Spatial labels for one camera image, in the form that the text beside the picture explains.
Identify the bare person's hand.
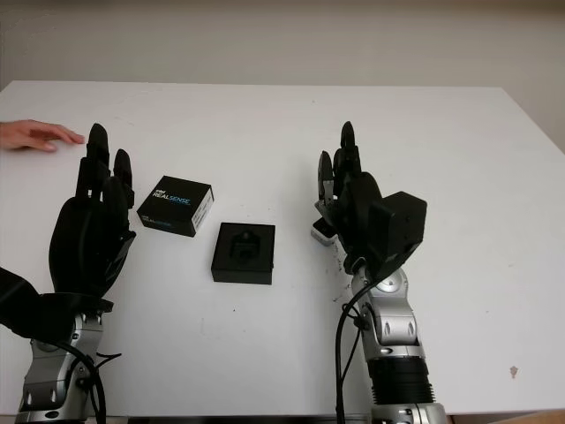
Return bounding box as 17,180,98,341
0,119,86,153

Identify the small silver depth camera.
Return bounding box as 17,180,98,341
310,219,339,242

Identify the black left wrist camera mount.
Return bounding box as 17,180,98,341
0,263,115,342

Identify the black RealSense box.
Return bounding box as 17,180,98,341
135,175,216,239

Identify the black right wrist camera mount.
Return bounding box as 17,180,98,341
368,190,428,277

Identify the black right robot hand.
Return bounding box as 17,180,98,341
313,121,386,277

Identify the black box base with insert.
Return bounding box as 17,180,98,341
209,222,277,286

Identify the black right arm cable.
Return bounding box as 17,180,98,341
334,273,386,424

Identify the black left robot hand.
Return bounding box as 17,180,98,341
46,124,137,307

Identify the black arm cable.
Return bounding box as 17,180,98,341
334,273,386,424
41,338,123,424

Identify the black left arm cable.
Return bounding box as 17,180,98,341
41,338,123,424

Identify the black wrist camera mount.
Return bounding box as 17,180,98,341
0,263,115,342
368,190,428,277

